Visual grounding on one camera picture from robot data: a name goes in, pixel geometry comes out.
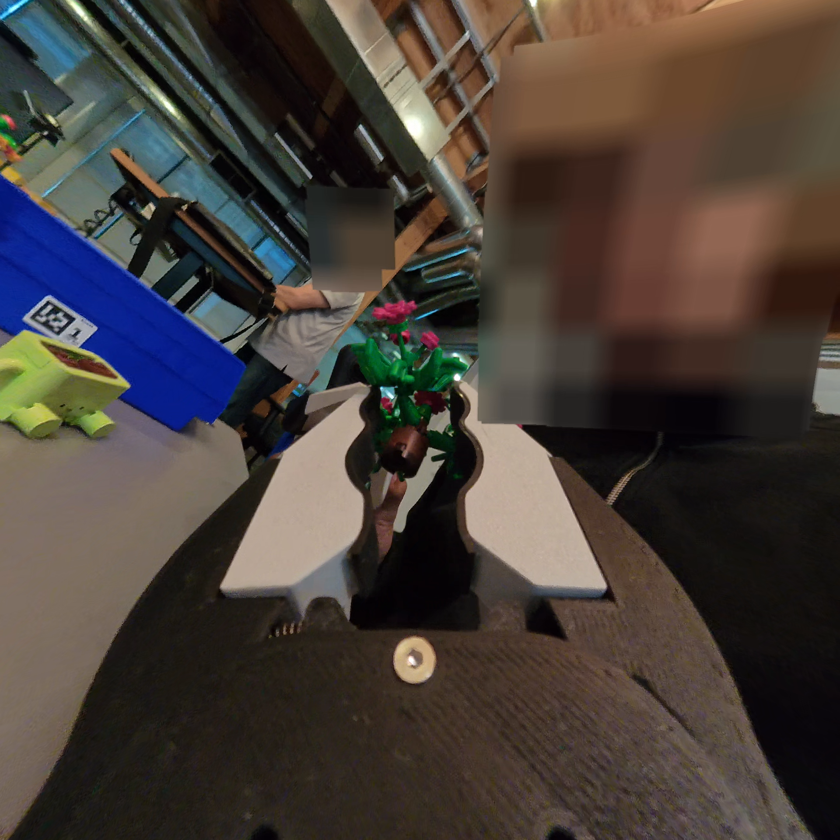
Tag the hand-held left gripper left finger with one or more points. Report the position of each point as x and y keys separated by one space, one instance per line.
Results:
x=295 y=525

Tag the lime green toy planter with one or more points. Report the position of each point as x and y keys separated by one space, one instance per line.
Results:
x=46 y=387

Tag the silver ventilation duct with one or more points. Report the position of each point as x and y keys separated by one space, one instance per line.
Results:
x=387 y=85

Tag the toy flower plant brown base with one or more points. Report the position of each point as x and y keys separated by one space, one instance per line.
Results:
x=407 y=374

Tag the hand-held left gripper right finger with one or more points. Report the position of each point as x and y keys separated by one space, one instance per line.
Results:
x=531 y=531

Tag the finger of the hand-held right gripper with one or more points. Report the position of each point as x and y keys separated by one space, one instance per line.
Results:
x=328 y=401

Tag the person's right hand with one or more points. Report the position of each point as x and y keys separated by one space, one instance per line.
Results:
x=388 y=512

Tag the wooden top desk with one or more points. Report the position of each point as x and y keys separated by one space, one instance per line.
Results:
x=197 y=236

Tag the blue plastic bin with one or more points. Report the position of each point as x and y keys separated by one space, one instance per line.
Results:
x=131 y=341

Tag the camera on tripod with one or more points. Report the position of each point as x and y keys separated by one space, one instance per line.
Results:
x=43 y=118

